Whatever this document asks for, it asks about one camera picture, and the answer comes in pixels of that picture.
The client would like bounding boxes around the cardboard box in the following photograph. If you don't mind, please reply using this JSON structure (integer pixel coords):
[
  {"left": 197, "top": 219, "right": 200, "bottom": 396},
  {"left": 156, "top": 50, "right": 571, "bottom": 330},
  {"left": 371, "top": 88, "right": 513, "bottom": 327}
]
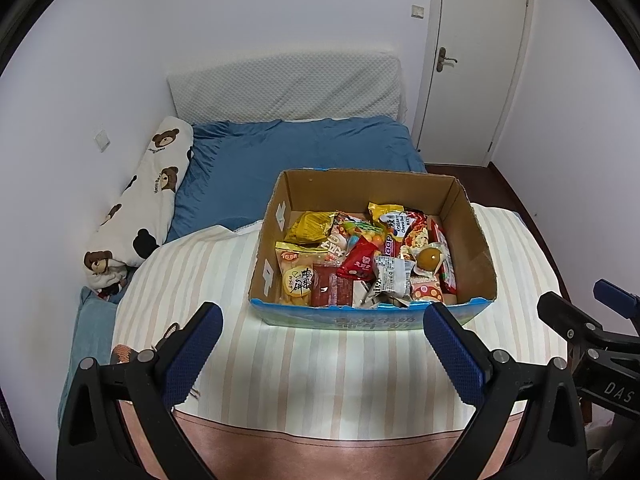
[{"left": 248, "top": 167, "right": 498, "bottom": 332}]

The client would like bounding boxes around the cat print striped blanket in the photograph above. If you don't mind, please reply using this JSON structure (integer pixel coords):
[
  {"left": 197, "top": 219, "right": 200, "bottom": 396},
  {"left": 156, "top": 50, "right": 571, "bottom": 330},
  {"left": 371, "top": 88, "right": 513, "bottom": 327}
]
[{"left": 111, "top": 205, "right": 568, "bottom": 480}]

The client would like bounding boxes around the dark red snack packet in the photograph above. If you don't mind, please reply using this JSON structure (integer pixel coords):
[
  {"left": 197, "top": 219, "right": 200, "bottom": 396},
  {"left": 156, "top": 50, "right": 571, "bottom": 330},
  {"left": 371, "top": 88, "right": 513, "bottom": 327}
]
[{"left": 311, "top": 261, "right": 356, "bottom": 308}]

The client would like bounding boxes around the round brown egg snack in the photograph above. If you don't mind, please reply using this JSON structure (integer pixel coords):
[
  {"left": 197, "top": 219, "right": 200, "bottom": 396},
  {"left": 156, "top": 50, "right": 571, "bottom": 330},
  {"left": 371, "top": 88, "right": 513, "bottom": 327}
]
[{"left": 411, "top": 241, "right": 448, "bottom": 277}]

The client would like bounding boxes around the instant noodle packet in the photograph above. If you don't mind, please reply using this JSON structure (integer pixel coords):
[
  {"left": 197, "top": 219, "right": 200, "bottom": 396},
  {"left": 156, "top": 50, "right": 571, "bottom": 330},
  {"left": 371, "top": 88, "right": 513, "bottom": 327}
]
[{"left": 367, "top": 201, "right": 431, "bottom": 261}]

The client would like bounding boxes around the green candy packet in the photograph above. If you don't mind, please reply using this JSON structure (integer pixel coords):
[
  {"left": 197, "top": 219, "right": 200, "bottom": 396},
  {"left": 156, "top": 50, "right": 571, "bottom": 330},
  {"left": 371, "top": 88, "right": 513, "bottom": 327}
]
[{"left": 350, "top": 222, "right": 388, "bottom": 246}]

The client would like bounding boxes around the white headboard cushion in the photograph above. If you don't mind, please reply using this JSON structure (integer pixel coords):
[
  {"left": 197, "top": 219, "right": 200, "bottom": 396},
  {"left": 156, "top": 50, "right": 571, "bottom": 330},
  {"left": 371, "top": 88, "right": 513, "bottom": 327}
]
[{"left": 166, "top": 51, "right": 407, "bottom": 126}]

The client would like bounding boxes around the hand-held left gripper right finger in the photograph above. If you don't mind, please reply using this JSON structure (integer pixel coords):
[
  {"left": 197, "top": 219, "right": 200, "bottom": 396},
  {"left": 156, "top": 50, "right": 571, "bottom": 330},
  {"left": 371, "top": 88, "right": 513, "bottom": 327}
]
[{"left": 422, "top": 301, "right": 588, "bottom": 480}]

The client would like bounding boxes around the bear print pillow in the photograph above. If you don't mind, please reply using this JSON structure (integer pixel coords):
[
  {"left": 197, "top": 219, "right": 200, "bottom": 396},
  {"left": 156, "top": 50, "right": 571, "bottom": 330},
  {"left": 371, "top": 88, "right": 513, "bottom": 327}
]
[{"left": 83, "top": 116, "right": 195, "bottom": 301}]

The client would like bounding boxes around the red white sausage packet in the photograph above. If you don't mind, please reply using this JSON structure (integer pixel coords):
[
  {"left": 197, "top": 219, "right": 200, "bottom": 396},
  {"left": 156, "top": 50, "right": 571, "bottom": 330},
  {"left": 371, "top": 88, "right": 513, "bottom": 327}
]
[{"left": 429, "top": 217, "right": 458, "bottom": 295}]

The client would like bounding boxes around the yellow cracker packet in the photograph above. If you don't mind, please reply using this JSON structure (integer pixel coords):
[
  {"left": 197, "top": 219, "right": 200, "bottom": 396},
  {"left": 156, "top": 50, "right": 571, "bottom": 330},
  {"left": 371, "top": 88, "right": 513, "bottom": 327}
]
[{"left": 275, "top": 241, "right": 321, "bottom": 307}]

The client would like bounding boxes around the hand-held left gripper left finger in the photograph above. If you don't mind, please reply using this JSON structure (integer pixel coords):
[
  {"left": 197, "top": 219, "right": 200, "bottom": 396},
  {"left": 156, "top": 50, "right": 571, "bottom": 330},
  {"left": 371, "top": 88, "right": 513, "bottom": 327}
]
[{"left": 56, "top": 301, "right": 224, "bottom": 480}]

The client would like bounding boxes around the gold foil snack packet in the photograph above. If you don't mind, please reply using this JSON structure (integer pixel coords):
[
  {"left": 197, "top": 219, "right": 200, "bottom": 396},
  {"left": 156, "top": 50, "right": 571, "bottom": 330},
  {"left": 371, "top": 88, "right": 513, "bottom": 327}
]
[{"left": 283, "top": 211, "right": 336, "bottom": 247}]

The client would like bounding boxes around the grey white snack packet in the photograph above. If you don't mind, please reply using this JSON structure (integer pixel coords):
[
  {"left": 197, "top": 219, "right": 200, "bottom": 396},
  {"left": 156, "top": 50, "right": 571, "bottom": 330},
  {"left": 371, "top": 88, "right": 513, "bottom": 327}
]
[{"left": 372, "top": 255, "right": 413, "bottom": 300}]

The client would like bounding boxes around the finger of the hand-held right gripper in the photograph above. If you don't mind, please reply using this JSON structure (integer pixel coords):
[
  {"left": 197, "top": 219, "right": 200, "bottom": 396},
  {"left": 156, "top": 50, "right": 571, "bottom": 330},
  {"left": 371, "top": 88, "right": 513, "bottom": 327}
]
[
  {"left": 593, "top": 279, "right": 640, "bottom": 321},
  {"left": 537, "top": 291, "right": 608, "bottom": 356}
]

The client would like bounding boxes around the white door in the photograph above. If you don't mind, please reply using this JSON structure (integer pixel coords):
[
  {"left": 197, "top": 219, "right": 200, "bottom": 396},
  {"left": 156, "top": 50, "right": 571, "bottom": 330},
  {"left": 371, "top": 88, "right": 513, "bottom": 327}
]
[{"left": 410, "top": 0, "right": 536, "bottom": 167}]

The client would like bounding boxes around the bright red snack packet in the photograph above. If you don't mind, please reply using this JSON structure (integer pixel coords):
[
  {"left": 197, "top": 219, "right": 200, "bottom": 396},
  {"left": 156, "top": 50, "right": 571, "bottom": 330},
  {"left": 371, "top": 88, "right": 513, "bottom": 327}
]
[{"left": 336, "top": 237, "right": 382, "bottom": 282}]

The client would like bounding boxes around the light blue blanket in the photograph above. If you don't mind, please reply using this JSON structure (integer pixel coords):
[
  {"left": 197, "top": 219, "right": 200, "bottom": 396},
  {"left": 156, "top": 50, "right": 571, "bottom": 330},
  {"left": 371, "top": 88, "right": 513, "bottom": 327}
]
[{"left": 57, "top": 287, "right": 121, "bottom": 426}]

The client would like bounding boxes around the orange panda snack packet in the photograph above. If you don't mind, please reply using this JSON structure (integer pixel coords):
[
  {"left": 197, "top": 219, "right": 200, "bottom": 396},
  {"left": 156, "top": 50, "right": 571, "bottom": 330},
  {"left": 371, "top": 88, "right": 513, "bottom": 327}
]
[{"left": 409, "top": 277, "right": 446, "bottom": 303}]

